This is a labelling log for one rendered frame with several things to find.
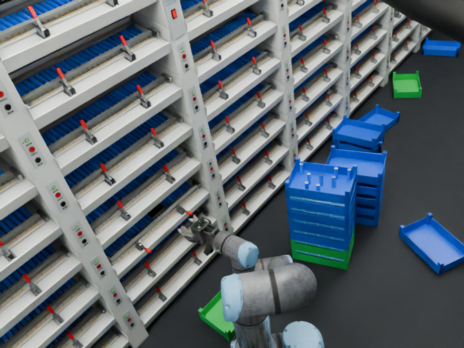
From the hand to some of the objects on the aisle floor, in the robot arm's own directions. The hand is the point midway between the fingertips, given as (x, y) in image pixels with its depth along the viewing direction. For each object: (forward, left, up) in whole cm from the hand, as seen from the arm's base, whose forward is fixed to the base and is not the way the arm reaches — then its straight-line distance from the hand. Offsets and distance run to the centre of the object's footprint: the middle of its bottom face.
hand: (185, 226), depth 180 cm
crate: (-12, -8, -60) cm, 61 cm away
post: (+33, +23, -62) cm, 74 cm away
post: (+1, -112, -51) cm, 123 cm away
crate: (-43, -58, -56) cm, 91 cm away
